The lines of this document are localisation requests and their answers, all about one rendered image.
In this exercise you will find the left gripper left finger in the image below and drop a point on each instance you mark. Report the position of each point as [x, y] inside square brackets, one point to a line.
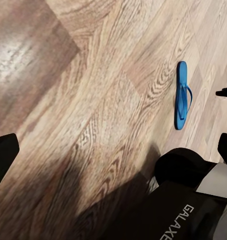
[9, 149]

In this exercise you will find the sandal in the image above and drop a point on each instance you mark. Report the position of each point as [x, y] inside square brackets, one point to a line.
[181, 107]

